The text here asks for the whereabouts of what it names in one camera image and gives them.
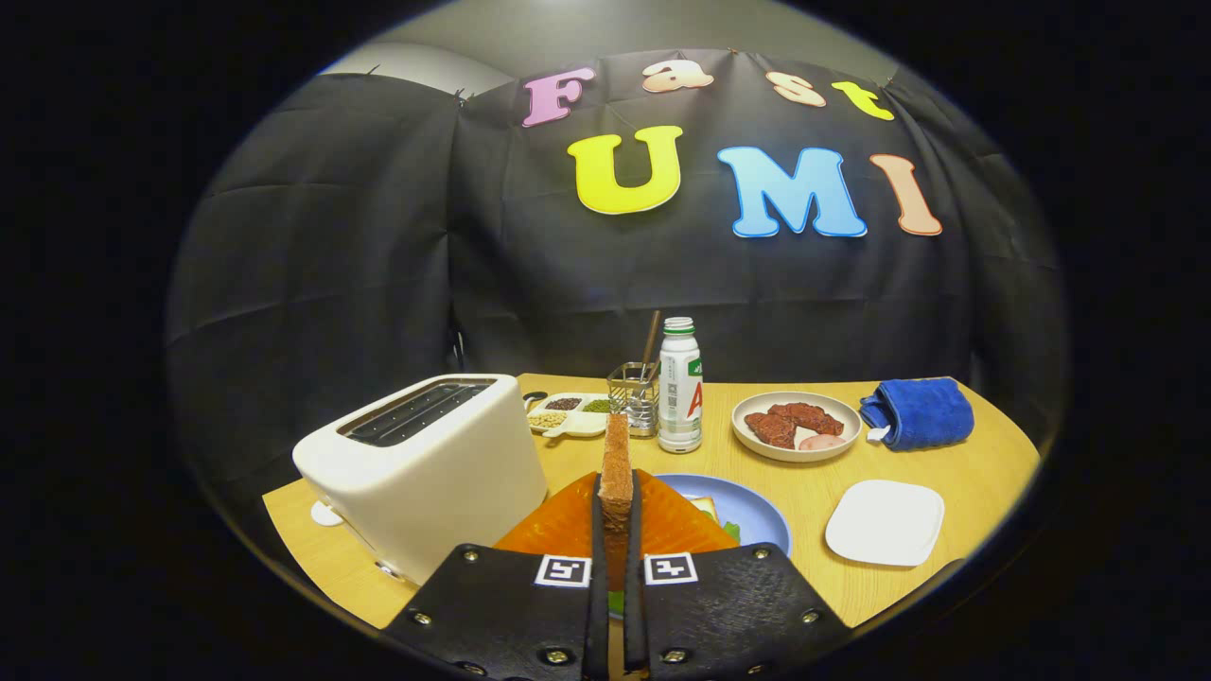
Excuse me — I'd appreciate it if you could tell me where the metal wire utensil holder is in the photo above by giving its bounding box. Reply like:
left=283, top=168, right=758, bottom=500
left=607, top=362, right=660, bottom=438

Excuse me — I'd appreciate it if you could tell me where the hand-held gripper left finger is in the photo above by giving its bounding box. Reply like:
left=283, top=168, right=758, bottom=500
left=381, top=471, right=608, bottom=681

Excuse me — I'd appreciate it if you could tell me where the white divided condiment dish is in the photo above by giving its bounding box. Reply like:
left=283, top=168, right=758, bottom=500
left=526, top=393, right=611, bottom=439

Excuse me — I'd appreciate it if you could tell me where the beige round plate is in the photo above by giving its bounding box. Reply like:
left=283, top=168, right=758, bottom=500
left=731, top=392, right=863, bottom=463

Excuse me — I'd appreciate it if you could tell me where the black backdrop cloth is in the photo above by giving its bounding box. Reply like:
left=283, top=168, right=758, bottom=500
left=166, top=47, right=1065, bottom=531

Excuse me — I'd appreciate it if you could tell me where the blue folded towel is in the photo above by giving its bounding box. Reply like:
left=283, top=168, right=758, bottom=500
left=859, top=377, right=975, bottom=452

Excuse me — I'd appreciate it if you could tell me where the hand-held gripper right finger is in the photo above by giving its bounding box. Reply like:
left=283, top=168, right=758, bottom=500
left=623, top=470, right=852, bottom=681

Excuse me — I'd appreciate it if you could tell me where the blue round plate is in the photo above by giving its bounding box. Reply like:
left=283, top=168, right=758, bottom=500
left=653, top=473, right=793, bottom=557

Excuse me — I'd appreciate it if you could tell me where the white drink bottle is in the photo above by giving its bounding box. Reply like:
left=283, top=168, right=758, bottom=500
left=658, top=317, right=704, bottom=454

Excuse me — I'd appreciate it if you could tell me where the toasted bread slice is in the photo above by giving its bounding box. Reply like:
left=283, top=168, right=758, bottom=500
left=598, top=412, right=634, bottom=592

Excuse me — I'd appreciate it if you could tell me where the white square plate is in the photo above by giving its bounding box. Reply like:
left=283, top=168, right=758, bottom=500
left=825, top=480, right=946, bottom=568

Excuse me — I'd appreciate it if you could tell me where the long brown meat piece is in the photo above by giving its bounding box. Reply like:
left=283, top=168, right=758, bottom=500
left=768, top=403, right=845, bottom=437

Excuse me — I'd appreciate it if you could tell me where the white toaster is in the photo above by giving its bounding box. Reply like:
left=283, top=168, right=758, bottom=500
left=292, top=374, right=550, bottom=587

